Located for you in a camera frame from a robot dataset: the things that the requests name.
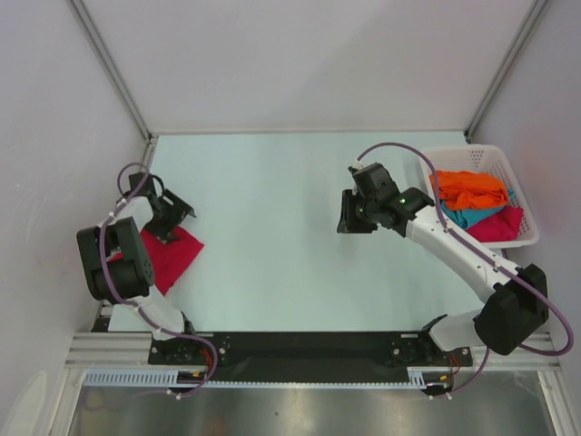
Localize white perforated plastic basket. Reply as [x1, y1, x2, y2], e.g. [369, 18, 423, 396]
[423, 144, 539, 250]

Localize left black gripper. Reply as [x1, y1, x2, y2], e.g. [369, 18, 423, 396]
[143, 189, 193, 244]

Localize crimson red t shirt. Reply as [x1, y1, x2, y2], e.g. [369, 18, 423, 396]
[108, 225, 205, 296]

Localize teal t shirt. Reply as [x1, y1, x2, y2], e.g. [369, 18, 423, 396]
[439, 183, 516, 230]

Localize white slotted cable duct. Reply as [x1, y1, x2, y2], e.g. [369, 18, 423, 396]
[84, 366, 455, 390]

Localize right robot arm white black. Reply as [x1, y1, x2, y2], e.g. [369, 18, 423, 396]
[337, 163, 549, 364]

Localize aluminium frame rail front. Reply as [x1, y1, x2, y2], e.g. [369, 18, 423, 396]
[64, 332, 561, 372]

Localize left aluminium corner post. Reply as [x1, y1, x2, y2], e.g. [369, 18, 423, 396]
[66, 0, 152, 142]

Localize orange t shirt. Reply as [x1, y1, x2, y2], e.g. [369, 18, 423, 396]
[429, 170, 509, 211]

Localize aluminium corner post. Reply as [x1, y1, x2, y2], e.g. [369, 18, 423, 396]
[66, 0, 152, 142]
[463, 0, 552, 144]

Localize right aluminium corner post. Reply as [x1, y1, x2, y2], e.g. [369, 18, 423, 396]
[463, 0, 552, 144]

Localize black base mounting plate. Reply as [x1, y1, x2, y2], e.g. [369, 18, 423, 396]
[148, 332, 473, 384]

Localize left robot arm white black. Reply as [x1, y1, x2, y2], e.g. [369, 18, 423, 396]
[76, 171, 203, 363]

